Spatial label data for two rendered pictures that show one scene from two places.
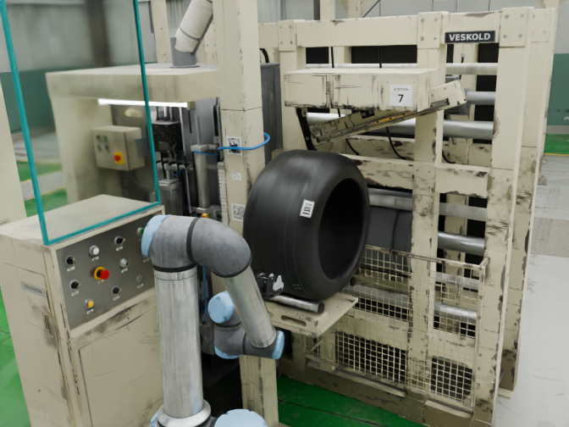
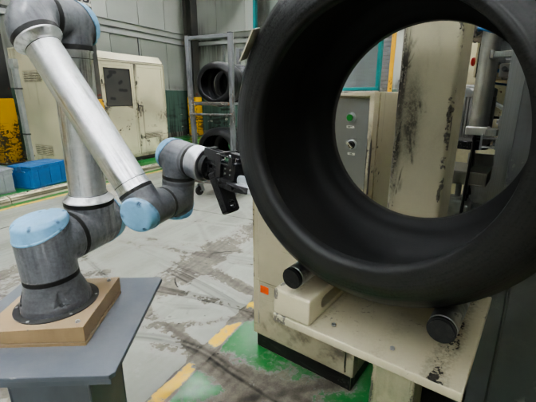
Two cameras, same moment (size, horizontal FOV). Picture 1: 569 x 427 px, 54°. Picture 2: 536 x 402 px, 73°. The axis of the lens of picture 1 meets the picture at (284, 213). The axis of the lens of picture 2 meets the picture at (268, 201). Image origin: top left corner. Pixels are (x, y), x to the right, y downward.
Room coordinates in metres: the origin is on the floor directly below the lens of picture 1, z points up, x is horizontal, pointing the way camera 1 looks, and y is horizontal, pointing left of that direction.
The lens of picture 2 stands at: (1.97, -0.79, 1.25)
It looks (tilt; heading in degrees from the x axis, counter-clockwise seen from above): 16 degrees down; 93
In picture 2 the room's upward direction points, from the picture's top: straight up
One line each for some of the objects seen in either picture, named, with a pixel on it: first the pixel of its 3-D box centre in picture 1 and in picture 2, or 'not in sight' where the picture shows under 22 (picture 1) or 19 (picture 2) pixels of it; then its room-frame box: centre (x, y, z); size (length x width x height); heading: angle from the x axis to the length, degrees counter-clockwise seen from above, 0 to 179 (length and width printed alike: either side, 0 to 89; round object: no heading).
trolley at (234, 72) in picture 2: not in sight; (236, 117); (1.29, 4.21, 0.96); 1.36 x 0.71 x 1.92; 65
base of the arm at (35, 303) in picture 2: not in sight; (54, 286); (1.28, 0.14, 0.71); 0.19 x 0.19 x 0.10
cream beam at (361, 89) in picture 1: (359, 88); not in sight; (2.37, -0.33, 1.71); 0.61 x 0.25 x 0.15; 56
